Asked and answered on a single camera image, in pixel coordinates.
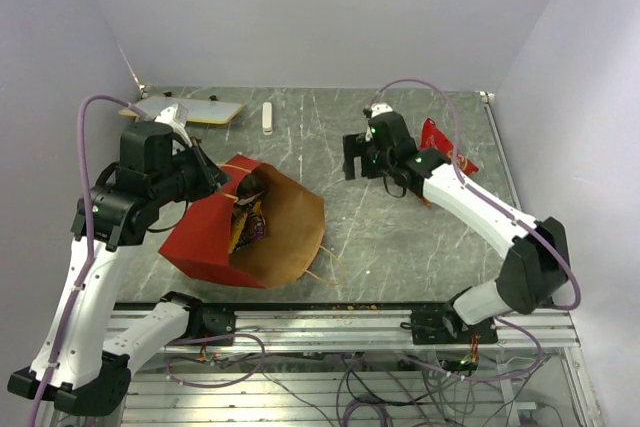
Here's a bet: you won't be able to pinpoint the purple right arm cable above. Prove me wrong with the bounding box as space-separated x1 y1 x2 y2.
369 78 582 311

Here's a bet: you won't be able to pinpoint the red brown paper bag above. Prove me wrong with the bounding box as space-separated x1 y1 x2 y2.
158 154 326 289

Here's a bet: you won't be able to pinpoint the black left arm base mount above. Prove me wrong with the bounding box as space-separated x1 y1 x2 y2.
170 304 237 346

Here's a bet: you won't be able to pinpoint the loose cables under frame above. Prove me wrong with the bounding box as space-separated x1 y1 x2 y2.
164 331 551 427

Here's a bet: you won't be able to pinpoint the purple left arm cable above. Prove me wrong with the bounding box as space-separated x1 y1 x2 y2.
27 94 151 427

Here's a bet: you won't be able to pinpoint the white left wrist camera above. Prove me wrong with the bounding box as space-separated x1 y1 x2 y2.
154 103 192 147

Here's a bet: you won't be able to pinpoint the white marker pen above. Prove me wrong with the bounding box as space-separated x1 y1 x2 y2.
262 101 273 135

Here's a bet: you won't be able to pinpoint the black white snack packet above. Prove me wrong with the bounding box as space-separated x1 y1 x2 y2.
235 173 267 206

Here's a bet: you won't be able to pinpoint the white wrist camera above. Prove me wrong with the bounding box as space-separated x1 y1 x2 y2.
154 103 192 147
363 103 393 119

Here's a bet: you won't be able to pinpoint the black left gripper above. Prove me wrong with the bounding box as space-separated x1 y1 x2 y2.
151 135 233 206

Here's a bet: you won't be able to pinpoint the aluminium frame rail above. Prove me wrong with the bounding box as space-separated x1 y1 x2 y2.
205 303 580 353

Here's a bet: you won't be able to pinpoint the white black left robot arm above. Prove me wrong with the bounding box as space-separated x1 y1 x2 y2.
7 120 230 417

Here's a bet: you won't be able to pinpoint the white board yellow edge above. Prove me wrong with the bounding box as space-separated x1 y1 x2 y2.
137 96 243 125

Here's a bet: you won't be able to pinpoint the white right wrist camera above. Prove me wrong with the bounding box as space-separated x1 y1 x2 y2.
363 103 393 119

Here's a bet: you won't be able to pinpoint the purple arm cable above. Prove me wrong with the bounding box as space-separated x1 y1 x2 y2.
369 78 582 311
27 94 151 427

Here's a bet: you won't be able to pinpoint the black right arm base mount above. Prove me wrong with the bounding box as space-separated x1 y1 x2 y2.
400 302 498 345

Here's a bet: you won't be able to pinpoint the red snack packet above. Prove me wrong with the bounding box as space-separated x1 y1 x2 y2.
420 118 479 176

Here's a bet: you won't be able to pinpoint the purple snack packet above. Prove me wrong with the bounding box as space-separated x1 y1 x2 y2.
245 201 266 242

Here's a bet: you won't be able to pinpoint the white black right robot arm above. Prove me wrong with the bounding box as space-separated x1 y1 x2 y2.
343 104 570 343

